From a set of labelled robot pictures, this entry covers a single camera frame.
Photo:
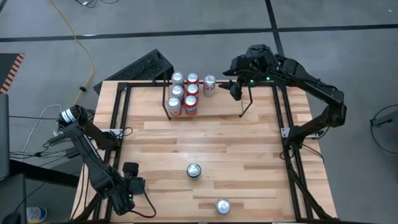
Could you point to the silver red-logo soda can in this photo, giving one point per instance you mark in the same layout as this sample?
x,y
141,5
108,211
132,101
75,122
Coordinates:
x,y
174,104
209,81
177,91
178,77
223,206

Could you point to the white blue yellow packet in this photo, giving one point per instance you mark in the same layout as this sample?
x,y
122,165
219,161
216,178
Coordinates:
x,y
36,214

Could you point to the black round fan stand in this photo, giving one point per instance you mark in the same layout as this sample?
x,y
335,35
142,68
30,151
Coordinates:
x,y
385,119

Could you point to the black perforated metal case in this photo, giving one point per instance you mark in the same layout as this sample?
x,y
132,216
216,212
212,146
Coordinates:
x,y
140,68

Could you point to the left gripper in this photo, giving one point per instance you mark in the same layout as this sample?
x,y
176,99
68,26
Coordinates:
x,y
136,186

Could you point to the black aluminium table frame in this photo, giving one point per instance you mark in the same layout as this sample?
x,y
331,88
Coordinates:
x,y
294,186

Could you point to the red soda can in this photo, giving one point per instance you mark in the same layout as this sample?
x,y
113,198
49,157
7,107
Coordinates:
x,y
192,78
192,89

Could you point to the grey power strip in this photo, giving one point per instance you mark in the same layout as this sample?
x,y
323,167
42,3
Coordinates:
x,y
57,139

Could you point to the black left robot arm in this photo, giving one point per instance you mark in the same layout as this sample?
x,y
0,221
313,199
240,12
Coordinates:
x,y
96,174

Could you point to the black orange striped floor mat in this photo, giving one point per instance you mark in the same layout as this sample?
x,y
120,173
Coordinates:
x,y
7,68

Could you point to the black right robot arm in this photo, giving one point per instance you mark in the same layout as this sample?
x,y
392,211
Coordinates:
x,y
314,85

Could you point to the green Sprite can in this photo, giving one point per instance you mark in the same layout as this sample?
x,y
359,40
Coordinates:
x,y
193,170

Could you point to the black flat floor bar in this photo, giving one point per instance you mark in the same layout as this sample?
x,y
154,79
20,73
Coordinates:
x,y
46,175

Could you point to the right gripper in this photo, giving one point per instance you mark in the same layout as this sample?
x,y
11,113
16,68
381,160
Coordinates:
x,y
256,63

